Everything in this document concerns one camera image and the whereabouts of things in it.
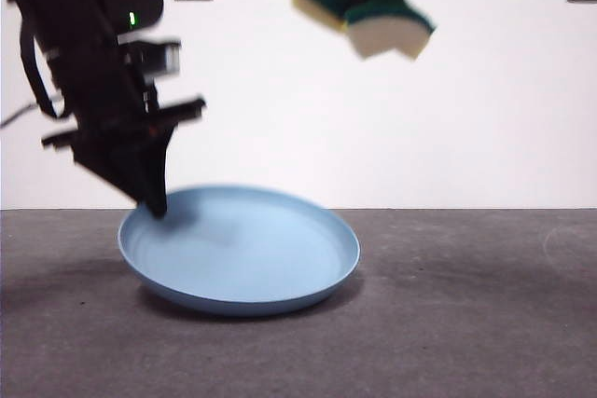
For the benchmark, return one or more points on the light blue round plate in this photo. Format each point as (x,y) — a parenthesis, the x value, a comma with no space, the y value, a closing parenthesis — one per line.
(242,253)

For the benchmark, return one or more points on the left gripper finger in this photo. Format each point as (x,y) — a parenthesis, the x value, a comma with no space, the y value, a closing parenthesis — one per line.
(158,169)
(121,169)

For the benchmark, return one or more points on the green and yellow sponge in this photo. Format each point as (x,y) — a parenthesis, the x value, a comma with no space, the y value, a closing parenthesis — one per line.
(387,30)

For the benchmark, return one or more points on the pale grey camera box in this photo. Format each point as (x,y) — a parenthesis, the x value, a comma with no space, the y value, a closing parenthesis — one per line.
(158,57)

